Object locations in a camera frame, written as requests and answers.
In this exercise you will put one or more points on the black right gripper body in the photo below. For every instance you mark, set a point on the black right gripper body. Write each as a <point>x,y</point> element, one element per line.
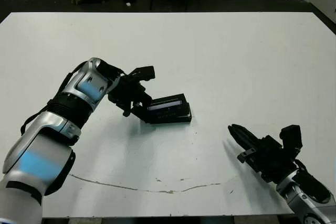
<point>270,161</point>

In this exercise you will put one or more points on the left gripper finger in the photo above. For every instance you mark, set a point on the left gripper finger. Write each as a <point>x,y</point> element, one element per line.
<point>145,98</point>
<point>139,112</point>

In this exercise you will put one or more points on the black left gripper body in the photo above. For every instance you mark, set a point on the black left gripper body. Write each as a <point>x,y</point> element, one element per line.
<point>126,93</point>

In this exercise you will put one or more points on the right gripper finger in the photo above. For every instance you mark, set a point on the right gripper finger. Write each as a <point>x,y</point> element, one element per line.
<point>240,141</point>
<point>248,136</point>

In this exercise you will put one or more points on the black box lid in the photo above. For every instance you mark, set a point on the black box lid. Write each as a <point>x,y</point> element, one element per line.
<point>168,108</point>

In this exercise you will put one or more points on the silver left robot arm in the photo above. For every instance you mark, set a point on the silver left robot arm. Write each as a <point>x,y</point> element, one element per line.
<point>39,161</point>

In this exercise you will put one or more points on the black box base white lining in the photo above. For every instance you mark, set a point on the black box base white lining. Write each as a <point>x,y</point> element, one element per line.
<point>187,119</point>

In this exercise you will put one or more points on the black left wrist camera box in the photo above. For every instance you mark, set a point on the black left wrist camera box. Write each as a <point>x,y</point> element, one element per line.
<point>144,73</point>

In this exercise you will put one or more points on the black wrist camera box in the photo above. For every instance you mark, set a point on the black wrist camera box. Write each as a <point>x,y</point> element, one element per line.
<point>291,136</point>
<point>144,73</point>

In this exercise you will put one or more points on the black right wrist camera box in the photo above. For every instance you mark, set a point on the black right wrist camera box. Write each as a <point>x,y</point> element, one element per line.
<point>291,136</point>

